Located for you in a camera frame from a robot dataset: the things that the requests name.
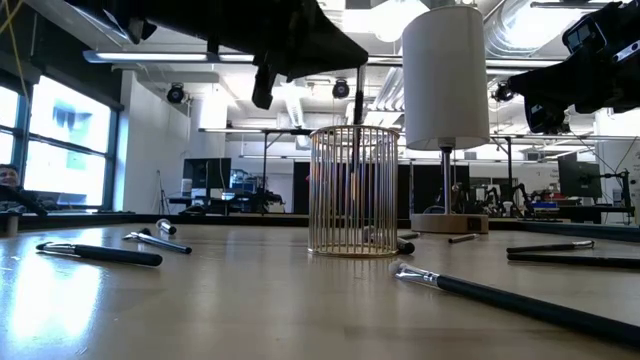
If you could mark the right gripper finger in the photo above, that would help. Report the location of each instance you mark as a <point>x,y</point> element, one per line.
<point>545,82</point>
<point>550,117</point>

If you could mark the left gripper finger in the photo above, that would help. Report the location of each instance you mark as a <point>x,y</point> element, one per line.
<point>325,45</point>

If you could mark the thin black silver-ferrule brush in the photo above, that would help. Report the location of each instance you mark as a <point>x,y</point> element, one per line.
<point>545,247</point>

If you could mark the long thin black brush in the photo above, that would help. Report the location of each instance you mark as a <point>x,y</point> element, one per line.
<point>575,260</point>

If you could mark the small thin dark brush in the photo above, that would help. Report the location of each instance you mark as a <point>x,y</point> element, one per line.
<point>462,238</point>
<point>409,235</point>

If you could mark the thick black silver-headed brush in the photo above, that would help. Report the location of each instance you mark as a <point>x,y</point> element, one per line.
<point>406,246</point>

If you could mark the black monitor on arm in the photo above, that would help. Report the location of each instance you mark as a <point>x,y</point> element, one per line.
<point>580,175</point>

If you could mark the black ceiling spotlight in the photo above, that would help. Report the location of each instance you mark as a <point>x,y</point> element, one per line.
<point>341,89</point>
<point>175,93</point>
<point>502,92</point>

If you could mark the long ceiling light fixture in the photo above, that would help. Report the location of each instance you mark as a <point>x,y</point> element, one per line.
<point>150,56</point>

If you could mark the background robot workstation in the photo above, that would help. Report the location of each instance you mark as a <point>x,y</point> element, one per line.
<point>520,200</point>

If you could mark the white shade table lamp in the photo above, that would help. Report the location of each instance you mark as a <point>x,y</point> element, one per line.
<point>445,75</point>

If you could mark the dark partition panel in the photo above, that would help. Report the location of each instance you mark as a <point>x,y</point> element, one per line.
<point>300,190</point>

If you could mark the black computer monitor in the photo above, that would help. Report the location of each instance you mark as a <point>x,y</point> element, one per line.
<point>207,172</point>

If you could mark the background office desk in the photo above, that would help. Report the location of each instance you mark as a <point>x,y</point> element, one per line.
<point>225,202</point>

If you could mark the long black white-tipped brush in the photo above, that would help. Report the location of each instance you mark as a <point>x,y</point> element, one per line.
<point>500,295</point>

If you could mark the large window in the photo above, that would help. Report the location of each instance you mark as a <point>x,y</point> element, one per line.
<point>70,145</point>

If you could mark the person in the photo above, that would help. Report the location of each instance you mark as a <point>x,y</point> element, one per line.
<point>9,176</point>

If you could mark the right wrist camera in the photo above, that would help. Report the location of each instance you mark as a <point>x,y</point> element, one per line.
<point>582,32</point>

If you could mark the silver ventilation duct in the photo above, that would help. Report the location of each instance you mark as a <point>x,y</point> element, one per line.
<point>505,30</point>

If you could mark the black table frame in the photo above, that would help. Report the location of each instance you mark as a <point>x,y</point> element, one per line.
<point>150,219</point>

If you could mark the small grey post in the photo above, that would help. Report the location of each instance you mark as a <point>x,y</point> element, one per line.
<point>12,225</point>

